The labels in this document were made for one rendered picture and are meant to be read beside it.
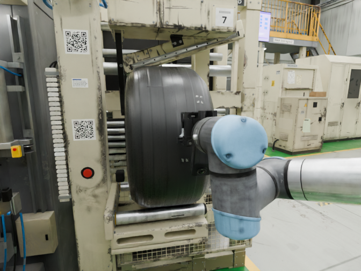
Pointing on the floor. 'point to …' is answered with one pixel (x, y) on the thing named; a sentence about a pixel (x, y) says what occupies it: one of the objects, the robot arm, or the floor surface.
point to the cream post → (94, 188)
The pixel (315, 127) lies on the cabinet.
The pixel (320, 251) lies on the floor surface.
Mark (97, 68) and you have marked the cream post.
